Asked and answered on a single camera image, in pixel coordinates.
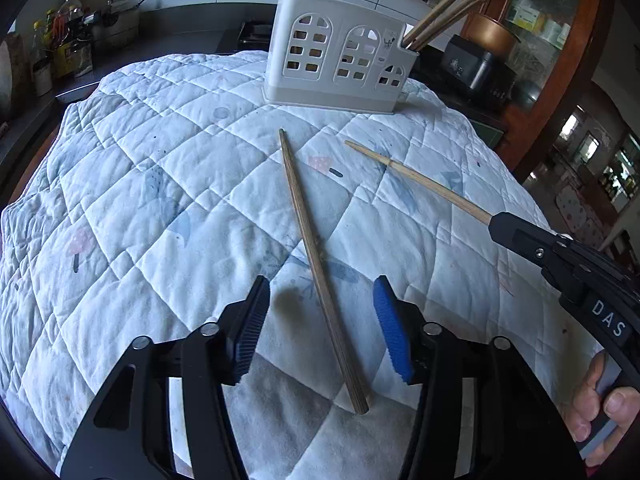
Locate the copper inner pot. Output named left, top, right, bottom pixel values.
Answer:
left=463, top=13, right=521, bottom=61

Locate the wooden glass cabinet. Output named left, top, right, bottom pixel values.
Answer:
left=480, top=0, right=614, bottom=182

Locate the white plastic utensil holder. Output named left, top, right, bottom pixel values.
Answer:
left=264, top=0, right=418, bottom=114

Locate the dark soy sauce bottle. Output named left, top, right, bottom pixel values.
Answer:
left=51, top=15, right=80, bottom=79

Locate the black gas stove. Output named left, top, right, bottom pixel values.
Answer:
left=236, top=20, right=273, bottom=52

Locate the round wooden cutting board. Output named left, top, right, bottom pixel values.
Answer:
left=0, top=41, right=13, bottom=118

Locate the white quilted cloth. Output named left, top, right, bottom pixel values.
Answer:
left=1, top=52, right=598, bottom=479

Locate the small white jar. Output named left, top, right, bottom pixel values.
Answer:
left=32, top=58, right=52, bottom=98

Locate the wooden chopstick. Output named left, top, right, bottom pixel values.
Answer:
left=278, top=128, right=369, bottom=415
left=401, top=0, right=457, bottom=48
left=401, top=0, right=485, bottom=51
left=345, top=140, right=491, bottom=226
left=409, top=0, right=485, bottom=52

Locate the person right hand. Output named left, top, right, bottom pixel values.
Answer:
left=563, top=351, right=639, bottom=468

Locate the white pressure cooker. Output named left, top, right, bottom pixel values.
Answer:
left=84, top=0, right=145, bottom=50

